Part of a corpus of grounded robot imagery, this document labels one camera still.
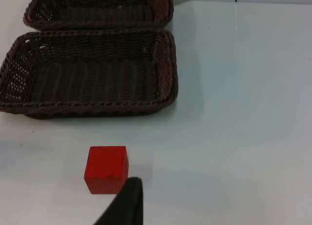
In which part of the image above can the dark brown wicker basket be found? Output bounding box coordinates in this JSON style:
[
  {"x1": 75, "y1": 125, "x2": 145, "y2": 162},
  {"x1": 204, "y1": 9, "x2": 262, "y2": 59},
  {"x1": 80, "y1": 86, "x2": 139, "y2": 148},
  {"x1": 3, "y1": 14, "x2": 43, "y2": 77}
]
[
  {"x1": 23, "y1": 0, "x2": 175, "y2": 31},
  {"x1": 0, "y1": 29, "x2": 178, "y2": 120}
]

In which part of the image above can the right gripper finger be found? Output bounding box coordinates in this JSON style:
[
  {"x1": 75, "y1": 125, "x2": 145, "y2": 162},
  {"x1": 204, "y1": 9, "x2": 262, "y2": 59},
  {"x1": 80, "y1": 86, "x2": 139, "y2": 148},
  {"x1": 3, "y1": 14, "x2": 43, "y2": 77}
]
[{"x1": 93, "y1": 177, "x2": 144, "y2": 225}]

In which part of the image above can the red cube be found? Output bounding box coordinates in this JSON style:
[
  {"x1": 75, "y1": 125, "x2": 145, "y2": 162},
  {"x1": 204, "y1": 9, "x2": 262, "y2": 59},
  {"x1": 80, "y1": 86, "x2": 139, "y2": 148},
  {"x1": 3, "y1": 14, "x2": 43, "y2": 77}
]
[{"x1": 84, "y1": 146, "x2": 129, "y2": 195}]

